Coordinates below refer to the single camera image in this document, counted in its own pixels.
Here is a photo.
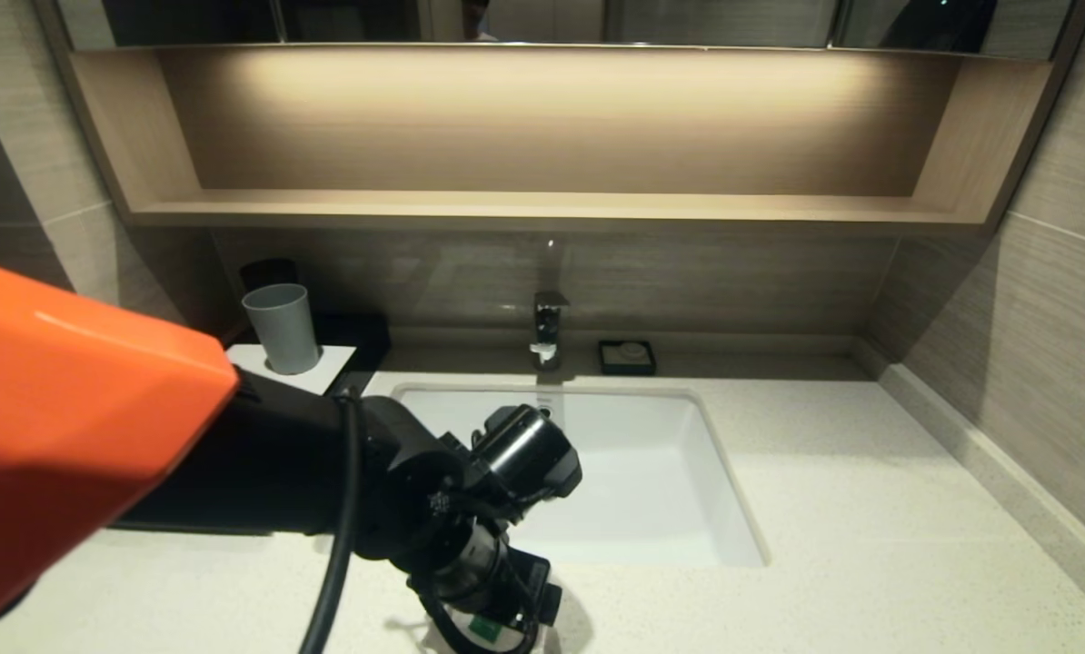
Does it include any small sachet green label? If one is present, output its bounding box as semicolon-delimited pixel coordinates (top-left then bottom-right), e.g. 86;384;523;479
423;595;563;654

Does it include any black box drawer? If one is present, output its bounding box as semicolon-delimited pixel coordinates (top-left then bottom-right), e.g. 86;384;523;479
111;515;275;537

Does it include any grey plastic cup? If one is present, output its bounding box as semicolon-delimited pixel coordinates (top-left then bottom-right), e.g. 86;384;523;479
242;282;322;375

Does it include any black box with white top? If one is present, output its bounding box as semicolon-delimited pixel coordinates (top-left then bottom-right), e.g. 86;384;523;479
224;312;392;401

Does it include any white sink basin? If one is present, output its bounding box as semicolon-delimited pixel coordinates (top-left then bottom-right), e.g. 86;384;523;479
388;381;769;569

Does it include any black soap dish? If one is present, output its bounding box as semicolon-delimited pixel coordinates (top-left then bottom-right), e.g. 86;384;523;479
597;339;657;377

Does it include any chrome faucet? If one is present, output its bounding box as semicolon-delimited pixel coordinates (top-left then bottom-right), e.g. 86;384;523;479
531;239;572;372

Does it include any black cup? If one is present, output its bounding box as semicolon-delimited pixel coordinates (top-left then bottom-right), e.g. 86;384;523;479
238;258;299;293

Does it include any mirror cabinet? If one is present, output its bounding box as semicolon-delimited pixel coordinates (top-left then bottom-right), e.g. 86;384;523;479
56;0;1078;63

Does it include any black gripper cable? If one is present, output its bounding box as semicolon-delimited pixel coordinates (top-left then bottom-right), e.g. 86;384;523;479
297;391;366;654

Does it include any wooden wall shelf niche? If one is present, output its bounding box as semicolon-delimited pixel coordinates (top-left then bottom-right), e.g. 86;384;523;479
35;0;1085;237

